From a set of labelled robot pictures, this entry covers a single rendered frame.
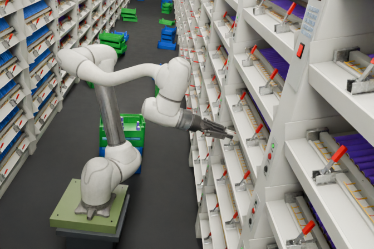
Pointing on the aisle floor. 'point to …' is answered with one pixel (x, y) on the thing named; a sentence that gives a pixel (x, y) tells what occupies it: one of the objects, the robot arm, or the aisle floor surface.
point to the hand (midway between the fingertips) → (232, 135)
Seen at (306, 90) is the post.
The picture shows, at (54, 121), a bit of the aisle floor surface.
